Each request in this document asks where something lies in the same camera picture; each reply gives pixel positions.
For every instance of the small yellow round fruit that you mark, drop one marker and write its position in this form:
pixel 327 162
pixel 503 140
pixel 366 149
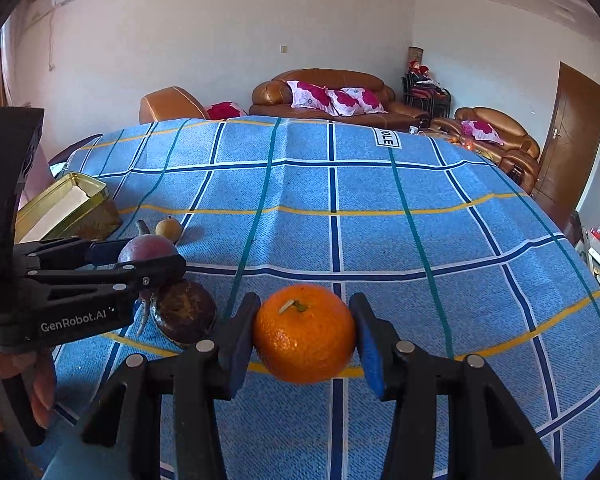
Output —
pixel 168 230

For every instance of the purple radish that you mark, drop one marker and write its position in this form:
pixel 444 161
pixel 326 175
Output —
pixel 147 249

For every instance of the long brown leather sofa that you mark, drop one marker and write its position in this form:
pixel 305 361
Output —
pixel 330 76

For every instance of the stacked black chairs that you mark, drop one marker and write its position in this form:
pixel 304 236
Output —
pixel 427 97

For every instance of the brown wooden door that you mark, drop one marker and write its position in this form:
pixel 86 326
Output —
pixel 570 140

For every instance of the orange tangerine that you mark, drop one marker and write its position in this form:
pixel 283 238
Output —
pixel 305 335

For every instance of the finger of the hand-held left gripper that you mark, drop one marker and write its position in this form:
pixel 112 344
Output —
pixel 155 270
pixel 105 252

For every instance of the blue plaid tablecloth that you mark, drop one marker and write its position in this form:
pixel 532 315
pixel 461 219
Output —
pixel 380 240

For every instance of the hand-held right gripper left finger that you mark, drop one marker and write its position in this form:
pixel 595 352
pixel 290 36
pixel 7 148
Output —
pixel 240 350

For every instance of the dark brown round fruit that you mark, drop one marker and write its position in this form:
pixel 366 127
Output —
pixel 185 312

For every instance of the brown leather armchair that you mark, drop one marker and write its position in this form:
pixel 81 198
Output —
pixel 167 102
pixel 505 125

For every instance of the person's left hand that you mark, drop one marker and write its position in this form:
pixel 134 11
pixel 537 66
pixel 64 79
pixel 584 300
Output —
pixel 45 390

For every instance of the pink floral pillow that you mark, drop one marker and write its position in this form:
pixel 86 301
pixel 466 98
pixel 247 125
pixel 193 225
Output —
pixel 226 110
pixel 357 100
pixel 480 131
pixel 307 94

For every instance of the low television cabinet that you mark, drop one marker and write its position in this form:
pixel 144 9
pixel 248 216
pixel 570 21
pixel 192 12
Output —
pixel 597 270

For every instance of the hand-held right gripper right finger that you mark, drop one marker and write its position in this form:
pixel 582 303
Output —
pixel 370 350

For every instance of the tall brown cylinder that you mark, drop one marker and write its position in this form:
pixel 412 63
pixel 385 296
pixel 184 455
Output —
pixel 415 56

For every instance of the gold tin box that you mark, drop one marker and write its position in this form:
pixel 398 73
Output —
pixel 55 200

